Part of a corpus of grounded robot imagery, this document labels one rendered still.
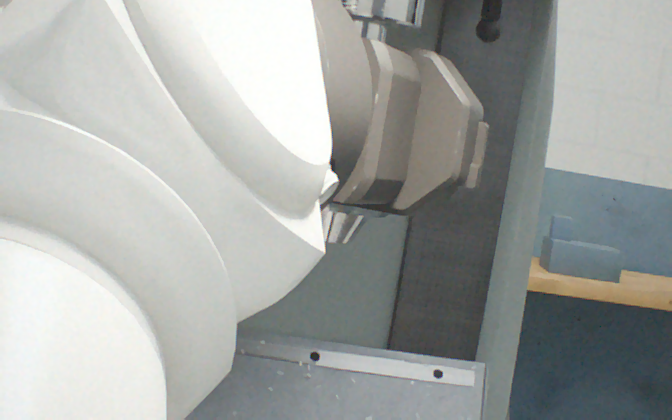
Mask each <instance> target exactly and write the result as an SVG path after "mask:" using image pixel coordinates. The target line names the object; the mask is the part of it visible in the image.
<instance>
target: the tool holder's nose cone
mask: <svg viewBox="0 0 672 420"><path fill-rule="evenodd" d="M320 215H321V223H322V232H323V240H324V241H328V242H337V243H350V242H351V241H352V239H353V238H354V237H355V235H356V234H357V233H358V231H360V230H361V227H362V226H363V225H364V223H365V222H366V221H367V219H368V218H369V217H364V216H355V215H348V213H340V212H333V211H326V210H322V211H321V212H320Z"/></svg>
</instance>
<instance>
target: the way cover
mask: <svg viewBox="0 0 672 420"><path fill-rule="evenodd" d="M260 341H265V344H260ZM257 345H258V346H259V348H257ZM241 349H244V352H245V354H242V352H241ZM413 356H415V357H416V358H413V359H410V358H411V357H413ZM402 359H404V362H402ZM300 361H302V365H300ZM313 361H317V364H313ZM308 364H309V368H310V370H308ZM424 364H428V365H429V367H424ZM438 366H441V367H440V368H438ZM473 366H476V368H473V369H472V368H471V367H473ZM435 369H437V370H439V371H441V373H439V372H437V371H434V370H435ZM278 371H281V372H284V375H280V373H278ZM303 374H305V375H307V374H309V375H310V376H311V377H310V378H309V377H308V376H307V377H303ZM488 374H489V364H488V363H479V362H471V361H465V360H458V359H450V358H444V357H437V356H429V355H424V356H423V354H420V355H416V353H415V354H408V353H402V352H394V351H387V350H381V349H373V347H372V348H366V346H359V345H352V344H344V343H338V342H331V341H323V340H317V339H309V338H302V337H295V336H288V335H280V334H274V333H267V332H259V330H253V329H245V328H238V327H237V328H236V345H235V352H234V356H233V361H232V366H231V370H230V372H229V373H228V374H227V375H226V376H225V377H224V378H223V379H222V380H221V382H220V383H219V384H218V385H217V386H216V387H215V388H214V389H213V390H211V391H210V392H209V394H208V395H207V396H206V397H205V398H204V399H203V400H202V401H201V402H200V403H199V404H198V405H197V406H196V407H195V408H194V409H193V410H192V411H191V412H190V413H189V414H188V415H187V416H186V417H185V418H184V419H183V420H365V418H368V417H371V416H372V419H371V420H462V419H460V418H459V417H458V416H459V415H461V416H462V417H464V419H463V420H466V419H467V418H469V419H471V420H485V407H486V391H487V384H488ZM351 378H353V379H354V380H355V383H353V382H352V380H351ZM411 381H413V382H414V383H413V385H411V384H410V383H411ZM319 385H321V387H320V388H317V387H316V386H319ZM427 386H431V387H432V388H429V387H427ZM269 387H270V388H272V389H273V390H272V391H270V390H269V389H268V388H269ZM367 387H369V389H368V388H367ZM370 390H373V392H370ZM336 394H337V395H338V397H339V398H338V399H337V397H336ZM425 395H429V396H425ZM445 395H446V398H443V399H439V397H441V396H445ZM234 411H236V412H237V413H236V415H234V414H233V413H234ZM416 412H418V414H419V417H420V418H417V416H416Z"/></svg>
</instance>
